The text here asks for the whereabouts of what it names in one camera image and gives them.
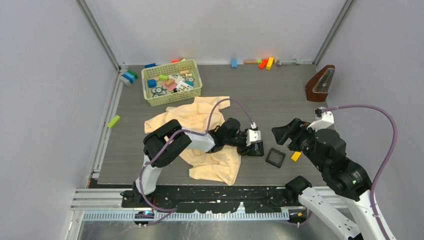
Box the yellow block on table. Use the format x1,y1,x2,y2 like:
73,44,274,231
290,151,302,162

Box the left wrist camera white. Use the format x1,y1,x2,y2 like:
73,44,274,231
246,122,262,146

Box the blue cube in basket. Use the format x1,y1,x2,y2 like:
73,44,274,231
147,79,157,88

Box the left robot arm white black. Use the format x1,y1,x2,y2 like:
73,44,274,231
132,118,264,207

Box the yellow block by wall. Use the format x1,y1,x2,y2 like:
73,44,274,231
265,57,275,70

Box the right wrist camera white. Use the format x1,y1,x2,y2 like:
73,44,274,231
307,106,335,131

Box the black square box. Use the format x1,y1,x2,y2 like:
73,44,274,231
265,147,286,168
246,141,264,157

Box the lime green block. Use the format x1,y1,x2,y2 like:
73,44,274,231
106,115,121,128

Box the tan wooden block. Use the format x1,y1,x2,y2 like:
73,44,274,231
244,59,258,65

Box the blue block behind basket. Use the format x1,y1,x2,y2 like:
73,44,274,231
144,63,156,69

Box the brown wooden metronome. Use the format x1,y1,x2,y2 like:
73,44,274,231
305,64,336,102

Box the blue green stacked blocks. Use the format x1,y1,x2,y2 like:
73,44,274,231
120,70,139,86

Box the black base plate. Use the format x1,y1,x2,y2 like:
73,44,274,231
120,185,301,214

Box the light blue block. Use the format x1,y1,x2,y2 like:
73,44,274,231
230,58,238,68

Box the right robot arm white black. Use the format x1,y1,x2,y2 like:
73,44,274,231
271,116,395,240

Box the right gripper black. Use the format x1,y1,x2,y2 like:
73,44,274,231
270,116,327,171

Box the green plastic basket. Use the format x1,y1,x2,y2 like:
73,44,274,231
141,59,203,107

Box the pink block in basket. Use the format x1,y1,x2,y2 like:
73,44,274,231
161,81,177,93

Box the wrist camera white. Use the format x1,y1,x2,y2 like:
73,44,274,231
307,106,335,131
246,122,262,146

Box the peach cloth garment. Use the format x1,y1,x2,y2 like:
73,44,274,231
144,96,241,186

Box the orange red block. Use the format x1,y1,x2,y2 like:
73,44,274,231
258,58,268,69

